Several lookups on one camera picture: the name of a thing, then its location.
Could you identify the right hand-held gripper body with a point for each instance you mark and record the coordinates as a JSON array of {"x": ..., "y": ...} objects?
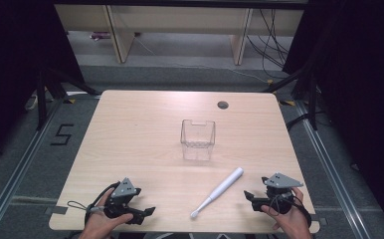
[{"x": 281, "y": 181}]

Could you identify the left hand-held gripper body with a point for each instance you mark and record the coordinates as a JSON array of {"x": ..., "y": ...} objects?
[{"x": 123, "y": 191}]

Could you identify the white electric toothbrush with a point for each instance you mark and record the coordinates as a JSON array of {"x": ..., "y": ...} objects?
[{"x": 219, "y": 191}]

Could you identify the clear plastic container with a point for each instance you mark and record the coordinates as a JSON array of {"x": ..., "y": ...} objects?
[{"x": 197, "y": 141}]

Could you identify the person's right hand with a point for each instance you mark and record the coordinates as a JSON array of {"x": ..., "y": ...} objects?
[{"x": 294, "y": 222}]

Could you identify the person's left hand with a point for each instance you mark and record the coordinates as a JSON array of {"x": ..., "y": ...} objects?
[{"x": 97, "y": 224}]

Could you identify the grey tape strip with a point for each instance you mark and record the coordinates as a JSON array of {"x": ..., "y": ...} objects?
[
  {"x": 319, "y": 220},
  {"x": 56, "y": 209}
]

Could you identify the yellow black floor tape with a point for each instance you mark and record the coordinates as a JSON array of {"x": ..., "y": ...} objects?
[
  {"x": 70, "y": 101},
  {"x": 288, "y": 103}
]

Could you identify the black metal stand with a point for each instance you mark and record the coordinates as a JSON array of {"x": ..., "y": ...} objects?
[
  {"x": 312, "y": 103},
  {"x": 41, "y": 99}
]

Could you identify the black curtain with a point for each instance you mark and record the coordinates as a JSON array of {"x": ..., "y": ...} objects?
[
  {"x": 17, "y": 66},
  {"x": 362, "y": 83}
]

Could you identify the small pink object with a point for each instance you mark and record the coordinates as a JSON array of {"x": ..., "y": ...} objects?
[{"x": 99, "y": 35}]

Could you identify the light wooden desk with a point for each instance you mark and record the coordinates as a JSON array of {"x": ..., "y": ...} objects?
[{"x": 180, "y": 16}]

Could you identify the aluminium floor rail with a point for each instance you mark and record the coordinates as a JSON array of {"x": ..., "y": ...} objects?
[
  {"x": 332, "y": 169},
  {"x": 17, "y": 172}
]

